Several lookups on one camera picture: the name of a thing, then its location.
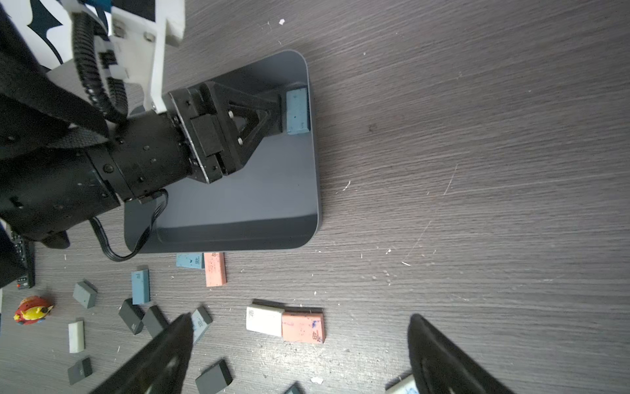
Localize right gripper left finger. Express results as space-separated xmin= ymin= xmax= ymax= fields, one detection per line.
xmin=93 ymin=313 xmax=194 ymax=393

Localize blue upright eraser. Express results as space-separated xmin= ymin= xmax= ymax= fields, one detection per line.
xmin=131 ymin=268 xmax=150 ymax=305

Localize pink eraser below tray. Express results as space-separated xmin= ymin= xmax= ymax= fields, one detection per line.
xmin=203 ymin=253 xmax=227 ymax=287

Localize red yellow toy fish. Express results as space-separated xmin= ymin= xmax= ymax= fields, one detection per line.
xmin=13 ymin=295 xmax=54 ymax=325

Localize dark grey storage tray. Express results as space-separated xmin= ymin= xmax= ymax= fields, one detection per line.
xmin=142 ymin=49 xmax=322 ymax=254

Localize black eraser pair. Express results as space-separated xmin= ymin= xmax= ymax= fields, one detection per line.
xmin=142 ymin=305 xmax=169 ymax=338
xmin=118 ymin=299 xmax=144 ymax=335

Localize black eraser lower centre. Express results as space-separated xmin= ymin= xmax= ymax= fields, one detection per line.
xmin=195 ymin=359 xmax=233 ymax=394

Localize black eraser left pair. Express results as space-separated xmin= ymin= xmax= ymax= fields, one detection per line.
xmin=118 ymin=299 xmax=144 ymax=335

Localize blue eraser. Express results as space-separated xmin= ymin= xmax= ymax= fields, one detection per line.
xmin=284 ymin=383 xmax=304 ymax=394
xmin=285 ymin=87 xmax=310 ymax=135
xmin=131 ymin=268 xmax=150 ymax=305

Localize black eraser right pair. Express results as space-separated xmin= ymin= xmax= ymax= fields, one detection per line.
xmin=142 ymin=305 xmax=169 ymax=338

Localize pink eraser centre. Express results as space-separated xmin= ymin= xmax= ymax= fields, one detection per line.
xmin=282 ymin=312 xmax=326 ymax=344

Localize black remote control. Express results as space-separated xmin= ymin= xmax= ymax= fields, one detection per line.
xmin=11 ymin=231 xmax=35 ymax=290

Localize grey-blue eraser centre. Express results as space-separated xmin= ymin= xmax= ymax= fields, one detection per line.
xmin=191 ymin=305 xmax=213 ymax=345

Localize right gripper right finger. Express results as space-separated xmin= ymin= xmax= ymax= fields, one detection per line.
xmin=408 ymin=314 xmax=513 ymax=394

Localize teal eraser below tray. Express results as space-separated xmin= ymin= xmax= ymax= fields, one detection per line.
xmin=176 ymin=253 xmax=204 ymax=270

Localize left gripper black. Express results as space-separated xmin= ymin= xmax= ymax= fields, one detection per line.
xmin=83 ymin=81 xmax=282 ymax=201

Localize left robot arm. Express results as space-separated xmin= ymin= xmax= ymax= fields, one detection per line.
xmin=1 ymin=1 xmax=282 ymax=285

